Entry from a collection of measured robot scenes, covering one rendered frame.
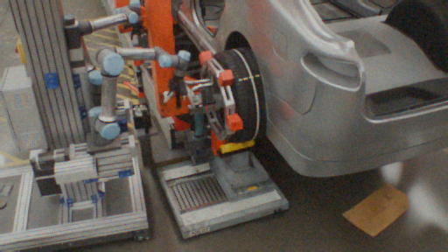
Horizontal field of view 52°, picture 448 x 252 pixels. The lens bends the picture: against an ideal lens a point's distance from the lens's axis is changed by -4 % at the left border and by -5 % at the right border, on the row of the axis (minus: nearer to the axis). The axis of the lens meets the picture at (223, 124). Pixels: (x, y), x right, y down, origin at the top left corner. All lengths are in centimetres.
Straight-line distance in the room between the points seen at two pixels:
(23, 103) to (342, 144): 193
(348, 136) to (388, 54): 135
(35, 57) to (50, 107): 36
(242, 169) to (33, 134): 156
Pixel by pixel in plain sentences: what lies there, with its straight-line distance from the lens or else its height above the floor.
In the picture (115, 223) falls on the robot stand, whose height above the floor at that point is 23.
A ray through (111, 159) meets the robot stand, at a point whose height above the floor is 70.
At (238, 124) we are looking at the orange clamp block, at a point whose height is 86.
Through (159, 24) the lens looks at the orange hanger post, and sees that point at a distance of 351.
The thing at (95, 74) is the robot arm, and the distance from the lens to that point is 349.
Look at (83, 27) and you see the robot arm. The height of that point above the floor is 142.
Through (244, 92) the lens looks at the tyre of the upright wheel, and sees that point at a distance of 311.
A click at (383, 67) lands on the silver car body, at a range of 371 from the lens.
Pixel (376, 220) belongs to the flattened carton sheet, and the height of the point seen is 1.
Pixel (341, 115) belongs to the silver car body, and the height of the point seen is 124.
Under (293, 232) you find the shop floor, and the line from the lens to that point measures 358.
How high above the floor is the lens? 256
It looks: 33 degrees down
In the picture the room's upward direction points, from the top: 2 degrees counter-clockwise
